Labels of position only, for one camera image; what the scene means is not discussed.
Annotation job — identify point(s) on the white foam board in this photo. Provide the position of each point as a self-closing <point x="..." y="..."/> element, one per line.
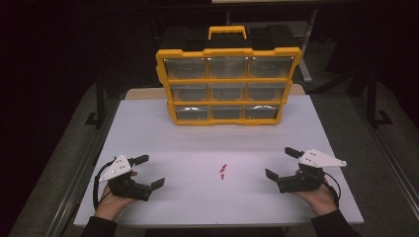
<point x="197" y="204"/>

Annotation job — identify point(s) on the yellow parts organizer cabinet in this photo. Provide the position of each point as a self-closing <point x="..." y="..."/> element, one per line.
<point x="227" y="52"/>

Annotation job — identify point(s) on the person's right hand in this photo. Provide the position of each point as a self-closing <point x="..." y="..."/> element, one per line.
<point x="319" y="200"/>

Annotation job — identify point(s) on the person's left hand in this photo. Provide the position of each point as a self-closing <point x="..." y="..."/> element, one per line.
<point x="110" y="205"/>

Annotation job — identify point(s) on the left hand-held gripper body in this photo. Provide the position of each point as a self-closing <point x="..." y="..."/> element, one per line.
<point x="117" y="168"/>

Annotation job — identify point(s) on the grey metal stand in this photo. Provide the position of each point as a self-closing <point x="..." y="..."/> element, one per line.
<point x="306" y="74"/>

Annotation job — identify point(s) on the black metal stand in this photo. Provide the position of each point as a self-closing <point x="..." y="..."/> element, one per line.
<point x="372" y="98"/>
<point x="99" y="98"/>

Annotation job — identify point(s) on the metal rail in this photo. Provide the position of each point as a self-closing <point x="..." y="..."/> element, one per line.
<point x="395" y="164"/>
<point x="76" y="187"/>

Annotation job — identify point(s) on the set of clear drawers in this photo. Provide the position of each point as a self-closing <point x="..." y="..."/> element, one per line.
<point x="227" y="67"/>

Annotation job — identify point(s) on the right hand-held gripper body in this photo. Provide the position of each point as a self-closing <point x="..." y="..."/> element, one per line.
<point x="316" y="159"/>

